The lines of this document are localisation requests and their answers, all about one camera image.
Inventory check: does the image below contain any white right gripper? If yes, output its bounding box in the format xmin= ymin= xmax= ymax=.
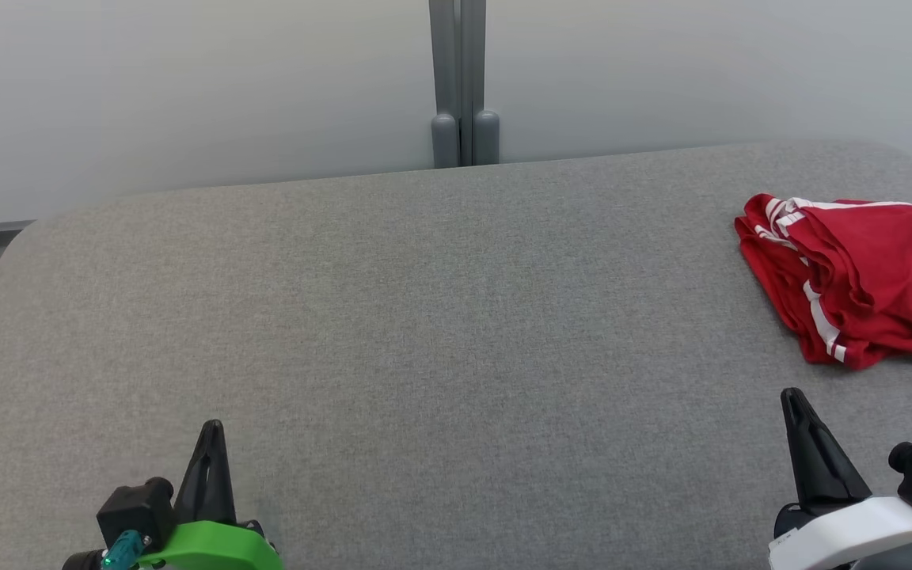
xmin=767 ymin=387 xmax=912 ymax=570

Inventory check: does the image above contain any grey upright partition post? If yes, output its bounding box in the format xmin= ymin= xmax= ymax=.
xmin=427 ymin=0 xmax=501 ymax=169

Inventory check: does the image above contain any red basketball jersey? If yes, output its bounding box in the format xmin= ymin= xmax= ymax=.
xmin=735 ymin=193 xmax=912 ymax=371

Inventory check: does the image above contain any left cable with teal plug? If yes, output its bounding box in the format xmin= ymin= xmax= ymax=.
xmin=101 ymin=529 xmax=147 ymax=570

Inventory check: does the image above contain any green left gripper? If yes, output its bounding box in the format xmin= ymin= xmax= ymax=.
xmin=138 ymin=420 xmax=284 ymax=570

